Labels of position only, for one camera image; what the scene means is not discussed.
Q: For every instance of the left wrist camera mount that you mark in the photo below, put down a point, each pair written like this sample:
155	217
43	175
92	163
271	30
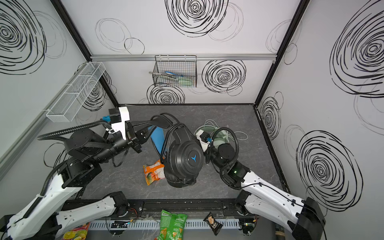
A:
117	118

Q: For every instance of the green chips bag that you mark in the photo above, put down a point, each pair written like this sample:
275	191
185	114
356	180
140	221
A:
172	226

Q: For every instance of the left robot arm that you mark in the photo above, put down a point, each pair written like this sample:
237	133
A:
89	146

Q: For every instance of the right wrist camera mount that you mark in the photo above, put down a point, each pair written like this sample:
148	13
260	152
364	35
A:
205	139

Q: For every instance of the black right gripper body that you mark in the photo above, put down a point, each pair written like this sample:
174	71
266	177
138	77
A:
208	149

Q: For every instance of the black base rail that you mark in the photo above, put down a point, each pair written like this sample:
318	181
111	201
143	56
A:
194	208

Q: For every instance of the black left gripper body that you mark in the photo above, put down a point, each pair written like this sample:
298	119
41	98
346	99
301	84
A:
132	138

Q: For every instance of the black wire basket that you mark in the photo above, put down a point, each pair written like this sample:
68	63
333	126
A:
185	65

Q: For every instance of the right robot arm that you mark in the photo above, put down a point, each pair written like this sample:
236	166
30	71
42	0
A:
303	218

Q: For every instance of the black gaming headphones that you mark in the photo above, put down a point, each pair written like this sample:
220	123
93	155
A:
181	152

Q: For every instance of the small dark snack packet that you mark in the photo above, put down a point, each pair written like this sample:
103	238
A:
213	223

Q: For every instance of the dark bottle at edge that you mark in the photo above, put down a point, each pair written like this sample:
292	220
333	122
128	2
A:
280	232

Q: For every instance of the Fox's fruits candy bag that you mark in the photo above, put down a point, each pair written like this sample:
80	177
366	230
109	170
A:
78	233

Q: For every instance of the orange snack packet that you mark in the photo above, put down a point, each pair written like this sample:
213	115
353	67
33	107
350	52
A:
154	172

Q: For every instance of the mint green headphones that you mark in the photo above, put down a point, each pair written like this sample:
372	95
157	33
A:
223	137

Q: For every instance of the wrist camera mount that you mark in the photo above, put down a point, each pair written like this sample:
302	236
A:
205	139
117	118

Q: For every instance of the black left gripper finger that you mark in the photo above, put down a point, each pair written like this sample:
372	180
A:
146	132
142	123

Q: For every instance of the blue item in basket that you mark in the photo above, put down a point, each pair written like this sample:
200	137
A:
170	74

